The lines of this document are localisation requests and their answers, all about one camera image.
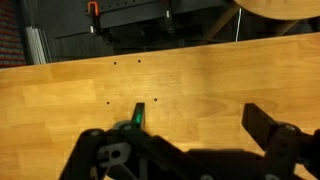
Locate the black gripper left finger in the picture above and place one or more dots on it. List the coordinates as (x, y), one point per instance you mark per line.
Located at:
(133, 146)

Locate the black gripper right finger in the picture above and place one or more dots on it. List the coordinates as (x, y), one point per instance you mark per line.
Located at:
(283, 146)

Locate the small green block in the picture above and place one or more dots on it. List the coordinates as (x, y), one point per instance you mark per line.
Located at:
(137, 117)

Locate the round wooden side table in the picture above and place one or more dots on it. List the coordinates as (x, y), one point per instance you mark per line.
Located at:
(280, 8)

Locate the silver aluminium extrusion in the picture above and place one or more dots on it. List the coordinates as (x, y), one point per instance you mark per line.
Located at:
(36, 45)

